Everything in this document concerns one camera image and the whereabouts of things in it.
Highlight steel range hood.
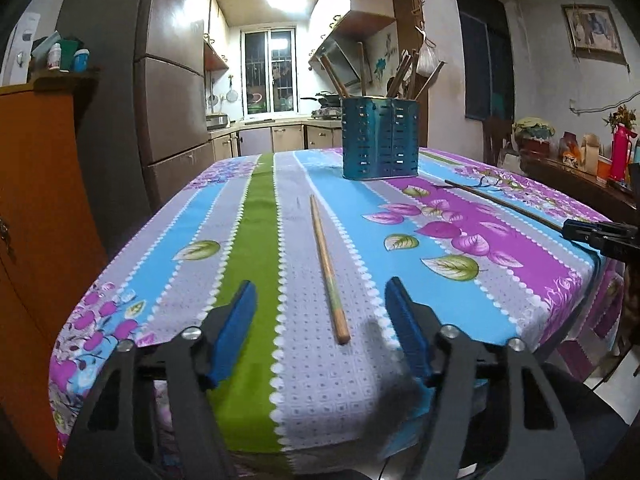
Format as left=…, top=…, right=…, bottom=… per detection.
left=308, top=37, right=364, bottom=89

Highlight upper kitchen cabinets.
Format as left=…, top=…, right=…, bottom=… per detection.
left=202, top=0, right=230, bottom=72

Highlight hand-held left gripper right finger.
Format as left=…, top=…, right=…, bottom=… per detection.
left=383, top=276, right=586, bottom=480

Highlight wooden chair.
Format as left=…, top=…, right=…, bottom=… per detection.
left=482, top=117, right=516, bottom=166

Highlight green plastic container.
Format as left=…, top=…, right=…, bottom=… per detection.
left=59, top=37, right=84, bottom=72

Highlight orange wooden cabinet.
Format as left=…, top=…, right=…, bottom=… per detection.
left=0, top=72, right=109, bottom=480

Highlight red thermos bottle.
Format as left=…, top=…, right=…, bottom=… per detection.
left=608, top=124, right=639, bottom=184

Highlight orange packets on table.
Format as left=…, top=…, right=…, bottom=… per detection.
left=557, top=132, right=614, bottom=176

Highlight floral striped tablecloth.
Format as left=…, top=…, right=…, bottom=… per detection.
left=47, top=147, right=627, bottom=472

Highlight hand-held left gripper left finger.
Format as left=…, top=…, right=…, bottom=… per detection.
left=57, top=280, right=259, bottom=480

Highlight dark curtained window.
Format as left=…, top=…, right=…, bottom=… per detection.
left=453, top=0, right=516, bottom=121

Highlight flower pot with doily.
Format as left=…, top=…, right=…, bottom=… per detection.
left=512, top=117, right=556, bottom=159

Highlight grey refrigerator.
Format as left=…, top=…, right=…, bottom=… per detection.
left=55, top=0, right=217, bottom=212

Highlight person's dark trousers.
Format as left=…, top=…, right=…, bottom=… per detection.
left=537, top=360, right=640, bottom=480

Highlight blue perforated utensil holder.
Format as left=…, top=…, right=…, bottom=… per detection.
left=341, top=95, right=420, bottom=181

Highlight dark wooden side table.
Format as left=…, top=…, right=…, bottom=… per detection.
left=519, top=152, right=640, bottom=227

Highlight cabinet above range hood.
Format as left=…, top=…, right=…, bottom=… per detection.
left=319, top=0, right=399, bottom=39

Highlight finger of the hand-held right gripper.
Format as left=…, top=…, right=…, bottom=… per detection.
left=586, top=237, right=640, bottom=263
left=561, top=217, right=640, bottom=242

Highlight blue flower wall decal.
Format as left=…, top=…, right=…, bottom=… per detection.
left=372, top=32, right=396, bottom=81

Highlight set of wooden chopsticks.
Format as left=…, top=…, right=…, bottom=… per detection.
left=318, top=41, right=419, bottom=102

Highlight dark brown chopstick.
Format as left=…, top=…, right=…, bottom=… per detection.
left=443, top=178, right=569, bottom=234

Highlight white hanging plastic bag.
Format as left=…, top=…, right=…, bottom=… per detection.
left=415, top=42, right=441, bottom=76

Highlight framed wall picture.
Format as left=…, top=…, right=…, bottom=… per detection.
left=562, top=4, right=626, bottom=64

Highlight black wok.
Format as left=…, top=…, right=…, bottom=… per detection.
left=301, top=90, right=341, bottom=106

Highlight kitchen counter cabinets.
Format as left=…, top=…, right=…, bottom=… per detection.
left=209, top=122, right=346, bottom=161

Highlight light bamboo chopstick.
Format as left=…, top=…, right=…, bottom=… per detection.
left=308, top=193, right=351, bottom=346

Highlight kitchen window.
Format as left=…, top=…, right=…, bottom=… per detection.
left=241, top=27, right=301, bottom=114

